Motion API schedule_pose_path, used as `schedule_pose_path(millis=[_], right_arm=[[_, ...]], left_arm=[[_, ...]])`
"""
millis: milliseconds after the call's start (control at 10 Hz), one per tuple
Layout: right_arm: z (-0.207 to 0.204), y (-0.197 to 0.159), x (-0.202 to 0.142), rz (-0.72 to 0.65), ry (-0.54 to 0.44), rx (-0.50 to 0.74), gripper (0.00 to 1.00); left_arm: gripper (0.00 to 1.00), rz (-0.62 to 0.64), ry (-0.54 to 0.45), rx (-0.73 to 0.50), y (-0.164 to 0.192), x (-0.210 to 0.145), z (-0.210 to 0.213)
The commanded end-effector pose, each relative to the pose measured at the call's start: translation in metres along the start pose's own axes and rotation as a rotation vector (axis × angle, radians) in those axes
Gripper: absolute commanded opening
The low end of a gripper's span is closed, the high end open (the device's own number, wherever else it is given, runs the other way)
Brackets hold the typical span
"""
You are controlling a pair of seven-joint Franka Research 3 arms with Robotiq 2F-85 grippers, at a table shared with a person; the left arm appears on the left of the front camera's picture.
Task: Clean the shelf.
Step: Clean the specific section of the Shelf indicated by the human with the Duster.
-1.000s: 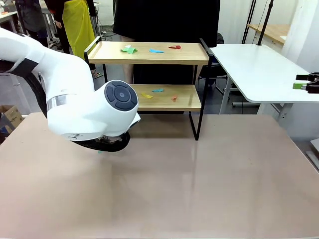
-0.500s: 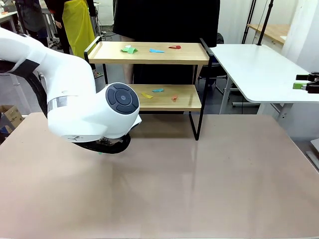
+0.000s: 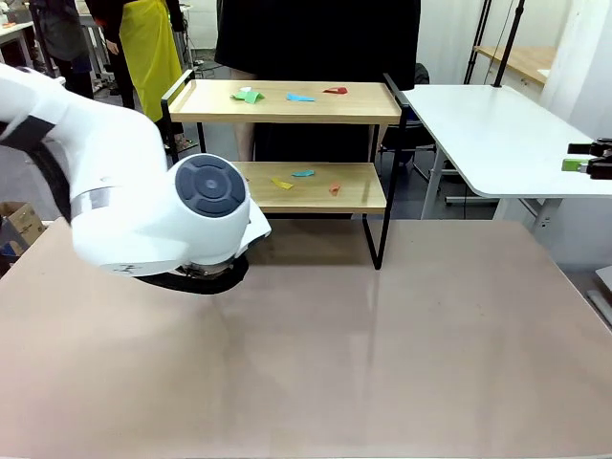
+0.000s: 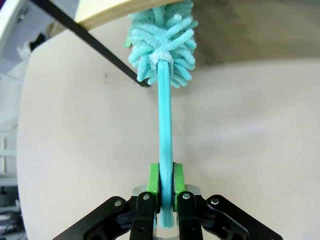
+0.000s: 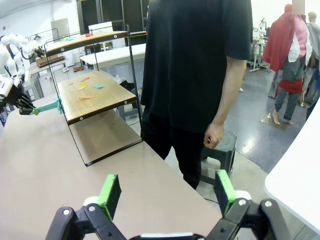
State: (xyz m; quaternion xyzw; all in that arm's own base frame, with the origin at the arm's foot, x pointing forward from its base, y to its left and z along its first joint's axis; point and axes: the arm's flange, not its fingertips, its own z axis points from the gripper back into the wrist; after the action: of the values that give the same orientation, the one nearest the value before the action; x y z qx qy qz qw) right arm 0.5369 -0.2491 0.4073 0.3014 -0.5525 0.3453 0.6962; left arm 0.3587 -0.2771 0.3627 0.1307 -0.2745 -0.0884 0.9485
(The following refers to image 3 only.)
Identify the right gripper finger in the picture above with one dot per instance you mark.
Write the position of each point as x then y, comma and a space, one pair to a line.
574, 166
579, 148

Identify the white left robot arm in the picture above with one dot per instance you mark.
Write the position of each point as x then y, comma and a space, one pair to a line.
119, 191

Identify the large white table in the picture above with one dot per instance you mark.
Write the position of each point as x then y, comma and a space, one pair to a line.
502, 138

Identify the wooden desk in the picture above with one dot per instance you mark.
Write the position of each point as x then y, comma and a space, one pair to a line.
526, 59

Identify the thick black stand pole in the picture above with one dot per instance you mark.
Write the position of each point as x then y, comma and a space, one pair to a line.
509, 43

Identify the thin black stand pole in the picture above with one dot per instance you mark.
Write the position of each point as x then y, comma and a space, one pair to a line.
477, 45

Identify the black chair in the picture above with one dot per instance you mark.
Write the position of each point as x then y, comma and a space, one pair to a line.
422, 79

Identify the orange paper scrap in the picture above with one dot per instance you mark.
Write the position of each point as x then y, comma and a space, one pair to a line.
335, 188

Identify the red paper scrap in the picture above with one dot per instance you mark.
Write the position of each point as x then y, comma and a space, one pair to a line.
336, 90

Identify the blue paper scrap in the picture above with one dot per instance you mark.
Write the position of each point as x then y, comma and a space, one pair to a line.
304, 173
300, 98

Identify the yellow paper scrap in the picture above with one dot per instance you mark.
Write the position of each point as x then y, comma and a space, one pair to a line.
282, 183

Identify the large green paper scrap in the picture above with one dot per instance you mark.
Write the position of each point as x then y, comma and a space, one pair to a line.
248, 96

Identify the person in yellow apron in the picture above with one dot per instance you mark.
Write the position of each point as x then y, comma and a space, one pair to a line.
148, 48

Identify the person in gray top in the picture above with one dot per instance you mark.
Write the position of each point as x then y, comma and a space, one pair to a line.
62, 28

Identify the cardboard box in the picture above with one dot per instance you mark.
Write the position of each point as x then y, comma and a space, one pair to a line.
24, 222

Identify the small white desk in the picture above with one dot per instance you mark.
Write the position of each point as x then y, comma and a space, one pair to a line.
14, 33

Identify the gray metal base frame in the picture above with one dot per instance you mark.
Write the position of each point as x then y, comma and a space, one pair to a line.
603, 296

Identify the two-tier wooden shelf black frame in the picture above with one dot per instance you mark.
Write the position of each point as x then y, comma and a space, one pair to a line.
287, 112

